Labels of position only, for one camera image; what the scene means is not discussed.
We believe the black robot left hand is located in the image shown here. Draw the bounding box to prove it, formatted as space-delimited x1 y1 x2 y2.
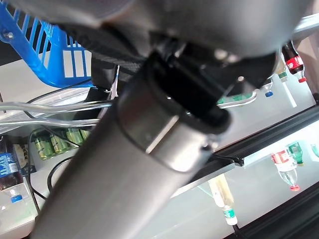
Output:
7 0 316 239

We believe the blue plastic shopping basket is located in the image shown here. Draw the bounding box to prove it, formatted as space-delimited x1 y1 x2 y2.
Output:
0 0 259 131

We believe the large yellow drink bottle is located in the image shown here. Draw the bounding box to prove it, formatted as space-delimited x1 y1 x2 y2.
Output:
208 174 239 226

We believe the blue label cola bottle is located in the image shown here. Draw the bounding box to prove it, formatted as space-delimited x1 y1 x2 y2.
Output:
263 81 274 98
0 139 23 203

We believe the water bottle red label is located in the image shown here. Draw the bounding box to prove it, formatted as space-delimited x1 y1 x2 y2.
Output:
271 150 301 192

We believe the cola bottle red cap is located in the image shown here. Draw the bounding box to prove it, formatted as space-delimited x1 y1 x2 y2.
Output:
284 41 308 83

